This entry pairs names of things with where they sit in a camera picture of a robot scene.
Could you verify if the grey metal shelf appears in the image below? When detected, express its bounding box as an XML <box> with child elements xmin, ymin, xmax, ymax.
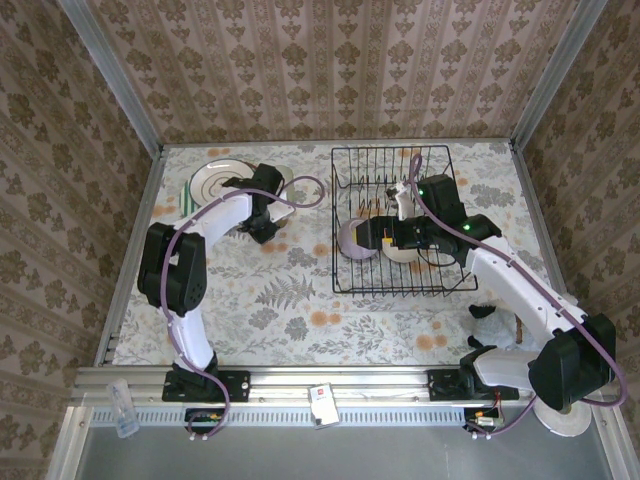
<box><xmin>47</xmin><ymin>404</ymin><xmax>640</xmax><ymax>480</ymax></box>

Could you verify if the grey white plush toy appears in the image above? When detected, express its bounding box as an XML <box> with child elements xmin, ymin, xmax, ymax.
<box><xmin>467</xmin><ymin>299</ymin><xmax>531</xmax><ymax>351</ymax></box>

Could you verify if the purple ceramic bowl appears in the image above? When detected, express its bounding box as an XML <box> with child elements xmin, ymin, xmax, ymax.
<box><xmin>337</xmin><ymin>218</ymin><xmax>381</xmax><ymax>260</ymax></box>

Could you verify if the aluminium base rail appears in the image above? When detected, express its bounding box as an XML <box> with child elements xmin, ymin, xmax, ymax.
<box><xmin>69</xmin><ymin>363</ymin><xmax>621</xmax><ymax>407</ymax></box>

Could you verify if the cream ceramic bowl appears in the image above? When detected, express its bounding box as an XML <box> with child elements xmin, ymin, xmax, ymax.
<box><xmin>382</xmin><ymin>244</ymin><xmax>417</xmax><ymax>264</ymax></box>

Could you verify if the black wire dish rack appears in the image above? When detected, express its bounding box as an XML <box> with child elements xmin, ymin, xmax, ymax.
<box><xmin>331</xmin><ymin>144</ymin><xmax>480</xmax><ymax>300</ymax></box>

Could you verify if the white plate with ring pattern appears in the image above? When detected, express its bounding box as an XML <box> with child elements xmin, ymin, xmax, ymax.
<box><xmin>189</xmin><ymin>158</ymin><xmax>257</xmax><ymax>209</ymax></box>

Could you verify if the clear plastic package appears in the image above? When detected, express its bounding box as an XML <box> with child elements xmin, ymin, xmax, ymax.
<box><xmin>107</xmin><ymin>378</ymin><xmax>141</xmax><ymax>440</ymax></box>

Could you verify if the grey slotted cable duct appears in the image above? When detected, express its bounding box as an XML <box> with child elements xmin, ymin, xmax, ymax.
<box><xmin>89</xmin><ymin>405</ymin><xmax>469</xmax><ymax>427</ymax></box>

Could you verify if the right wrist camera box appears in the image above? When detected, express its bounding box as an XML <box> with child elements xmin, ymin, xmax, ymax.
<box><xmin>387</xmin><ymin>182</ymin><xmax>417</xmax><ymax>221</ymax></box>

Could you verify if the small white red-label box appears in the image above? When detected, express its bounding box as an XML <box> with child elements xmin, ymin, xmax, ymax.
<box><xmin>307</xmin><ymin>383</ymin><xmax>341</xmax><ymax>430</ymax></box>

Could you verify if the aluminium side rail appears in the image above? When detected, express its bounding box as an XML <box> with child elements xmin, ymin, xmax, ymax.
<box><xmin>509</xmin><ymin>142</ymin><xmax>589</xmax><ymax>362</ymax></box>
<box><xmin>93</xmin><ymin>145</ymin><xmax>167</xmax><ymax>369</ymax></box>

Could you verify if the white tape roll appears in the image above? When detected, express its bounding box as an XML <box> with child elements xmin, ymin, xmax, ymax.
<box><xmin>532</xmin><ymin>399</ymin><xmax>594</xmax><ymax>437</ymax></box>

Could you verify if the floral tablecloth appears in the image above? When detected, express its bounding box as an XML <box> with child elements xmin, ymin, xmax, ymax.
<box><xmin>112</xmin><ymin>142</ymin><xmax>566</xmax><ymax>367</ymax></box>

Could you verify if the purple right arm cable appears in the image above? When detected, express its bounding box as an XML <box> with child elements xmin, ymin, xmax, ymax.
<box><xmin>408</xmin><ymin>153</ymin><xmax>630</xmax><ymax>442</ymax></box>

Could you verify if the black electronics board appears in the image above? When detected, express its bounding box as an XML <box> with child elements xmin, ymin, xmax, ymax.
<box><xmin>463</xmin><ymin>405</ymin><xmax>504</xmax><ymax>434</ymax></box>
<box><xmin>183</xmin><ymin>407</ymin><xmax>227</xmax><ymax>435</ymax></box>

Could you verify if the aluminium corner post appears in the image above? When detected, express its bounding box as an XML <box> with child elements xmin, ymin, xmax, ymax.
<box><xmin>509</xmin><ymin>0</ymin><xmax>609</xmax><ymax>151</ymax></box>
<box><xmin>56</xmin><ymin>0</ymin><xmax>167</xmax><ymax>157</ymax></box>

